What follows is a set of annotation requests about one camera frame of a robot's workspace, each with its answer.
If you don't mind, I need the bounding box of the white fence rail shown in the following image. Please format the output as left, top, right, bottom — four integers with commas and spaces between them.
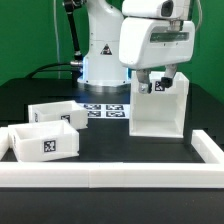
191, 130, 224, 165
0, 127, 10, 160
0, 162, 224, 188

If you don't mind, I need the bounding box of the white front drawer box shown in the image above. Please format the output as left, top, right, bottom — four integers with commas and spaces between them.
9, 120, 79, 162

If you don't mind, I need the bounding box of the white fence right rail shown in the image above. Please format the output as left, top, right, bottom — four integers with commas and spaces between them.
191, 130, 224, 165

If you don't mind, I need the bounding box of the white rear drawer box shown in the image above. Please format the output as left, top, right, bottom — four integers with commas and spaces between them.
28, 100, 88, 130

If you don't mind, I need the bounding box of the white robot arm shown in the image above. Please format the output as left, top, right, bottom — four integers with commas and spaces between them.
78, 0, 195, 93

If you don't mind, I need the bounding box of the paper marker sheet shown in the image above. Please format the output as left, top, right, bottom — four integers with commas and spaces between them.
80, 103, 130, 119

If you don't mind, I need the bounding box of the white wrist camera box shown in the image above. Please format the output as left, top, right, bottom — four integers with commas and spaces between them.
122, 0, 190, 19

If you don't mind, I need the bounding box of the white drawer box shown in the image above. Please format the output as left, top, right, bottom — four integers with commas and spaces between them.
28, 100, 88, 130
9, 120, 79, 162

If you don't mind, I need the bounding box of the white drawer cabinet frame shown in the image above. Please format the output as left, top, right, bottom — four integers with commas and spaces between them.
129, 71, 189, 138

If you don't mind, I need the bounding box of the white fence left rail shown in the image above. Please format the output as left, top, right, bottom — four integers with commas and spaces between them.
0, 127, 10, 160

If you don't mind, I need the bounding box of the black thick cable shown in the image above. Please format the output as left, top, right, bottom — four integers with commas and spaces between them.
24, 62, 83, 80

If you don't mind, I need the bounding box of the thin grey cable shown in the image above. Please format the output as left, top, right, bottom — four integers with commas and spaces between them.
53, 0, 62, 80

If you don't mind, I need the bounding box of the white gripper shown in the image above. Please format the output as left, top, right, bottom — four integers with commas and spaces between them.
119, 17, 195, 94

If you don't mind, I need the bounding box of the white fence front rail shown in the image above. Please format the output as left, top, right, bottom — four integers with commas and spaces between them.
0, 162, 224, 188

